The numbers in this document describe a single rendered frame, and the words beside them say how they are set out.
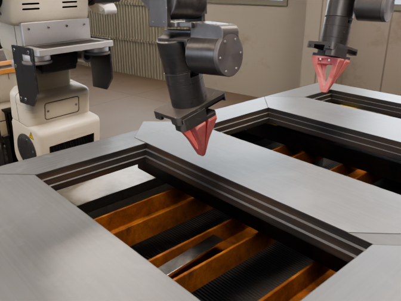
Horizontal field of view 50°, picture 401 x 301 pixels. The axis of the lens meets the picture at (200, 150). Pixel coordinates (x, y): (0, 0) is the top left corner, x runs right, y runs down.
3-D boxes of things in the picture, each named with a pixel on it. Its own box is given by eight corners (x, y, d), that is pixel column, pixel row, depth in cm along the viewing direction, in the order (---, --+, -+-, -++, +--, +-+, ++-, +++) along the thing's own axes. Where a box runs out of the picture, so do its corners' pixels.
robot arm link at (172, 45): (172, 22, 66) (146, 35, 63) (207, 23, 62) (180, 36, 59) (182, 65, 70) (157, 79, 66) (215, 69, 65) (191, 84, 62)
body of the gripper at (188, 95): (228, 102, 70) (220, 58, 66) (180, 129, 64) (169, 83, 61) (201, 95, 74) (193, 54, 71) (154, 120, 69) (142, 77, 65)
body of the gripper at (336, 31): (357, 58, 93) (364, 22, 92) (332, 51, 86) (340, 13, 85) (330, 55, 98) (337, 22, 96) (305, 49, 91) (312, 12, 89)
